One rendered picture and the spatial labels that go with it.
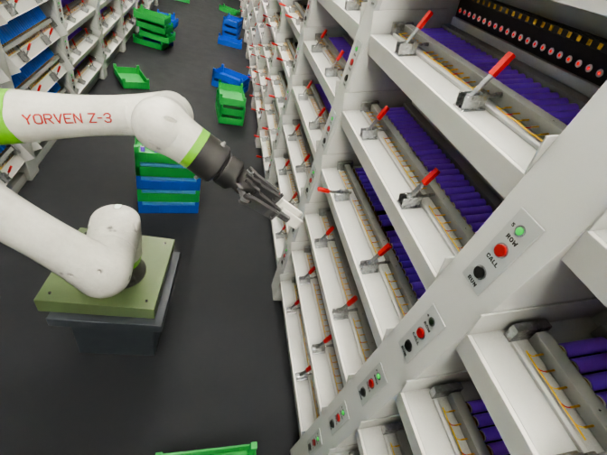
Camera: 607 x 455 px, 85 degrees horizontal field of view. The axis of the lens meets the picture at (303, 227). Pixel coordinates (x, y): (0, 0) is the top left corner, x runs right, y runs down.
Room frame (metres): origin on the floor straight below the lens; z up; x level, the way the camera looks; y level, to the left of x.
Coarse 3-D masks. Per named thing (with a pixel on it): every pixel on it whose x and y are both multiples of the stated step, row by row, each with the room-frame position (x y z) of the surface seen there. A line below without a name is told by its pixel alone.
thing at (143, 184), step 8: (136, 176) 1.18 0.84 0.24; (136, 184) 1.18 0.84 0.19; (144, 184) 1.19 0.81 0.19; (152, 184) 1.21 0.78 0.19; (160, 184) 1.23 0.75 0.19; (168, 184) 1.25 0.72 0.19; (176, 184) 1.27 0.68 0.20; (184, 184) 1.29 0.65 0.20; (192, 184) 1.31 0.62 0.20; (200, 184) 1.33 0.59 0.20
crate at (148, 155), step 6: (138, 144) 1.30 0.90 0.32; (138, 150) 1.18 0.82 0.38; (150, 150) 1.29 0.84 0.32; (138, 156) 1.18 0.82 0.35; (144, 156) 1.20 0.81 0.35; (150, 156) 1.21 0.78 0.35; (156, 156) 1.22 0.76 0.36; (162, 156) 1.24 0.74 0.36; (162, 162) 1.24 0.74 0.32; (168, 162) 1.25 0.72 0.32; (174, 162) 1.26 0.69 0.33
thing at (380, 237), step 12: (348, 168) 0.94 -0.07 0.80; (348, 180) 0.90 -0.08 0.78; (360, 192) 0.82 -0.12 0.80; (360, 204) 0.79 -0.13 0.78; (372, 216) 0.73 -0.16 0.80; (372, 228) 0.70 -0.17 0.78; (384, 240) 0.65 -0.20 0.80; (396, 264) 0.58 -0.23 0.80; (396, 276) 0.55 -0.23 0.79; (396, 288) 0.52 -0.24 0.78; (408, 288) 0.52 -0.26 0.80; (408, 300) 0.49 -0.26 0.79
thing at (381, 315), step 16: (336, 160) 0.97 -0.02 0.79; (352, 160) 0.99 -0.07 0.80; (336, 176) 0.92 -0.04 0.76; (352, 192) 0.85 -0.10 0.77; (336, 208) 0.77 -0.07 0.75; (352, 208) 0.78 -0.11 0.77; (336, 224) 0.75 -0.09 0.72; (352, 224) 0.71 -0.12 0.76; (368, 224) 0.72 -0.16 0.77; (352, 240) 0.65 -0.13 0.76; (352, 256) 0.60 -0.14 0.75; (368, 256) 0.61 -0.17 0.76; (352, 272) 0.59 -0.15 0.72; (384, 272) 0.57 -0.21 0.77; (368, 288) 0.52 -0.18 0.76; (384, 288) 0.52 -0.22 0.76; (368, 304) 0.48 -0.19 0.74; (384, 304) 0.48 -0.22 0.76; (384, 320) 0.44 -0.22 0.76; (384, 336) 0.39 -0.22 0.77
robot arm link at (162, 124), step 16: (160, 96) 0.60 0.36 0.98; (144, 112) 0.54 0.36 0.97; (160, 112) 0.55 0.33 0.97; (176, 112) 0.57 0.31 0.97; (144, 128) 0.52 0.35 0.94; (160, 128) 0.53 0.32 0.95; (176, 128) 0.55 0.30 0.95; (192, 128) 0.58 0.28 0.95; (144, 144) 0.53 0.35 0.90; (160, 144) 0.53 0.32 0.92; (176, 144) 0.54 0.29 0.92; (192, 144) 0.56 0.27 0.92; (176, 160) 0.55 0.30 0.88; (192, 160) 0.55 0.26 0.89
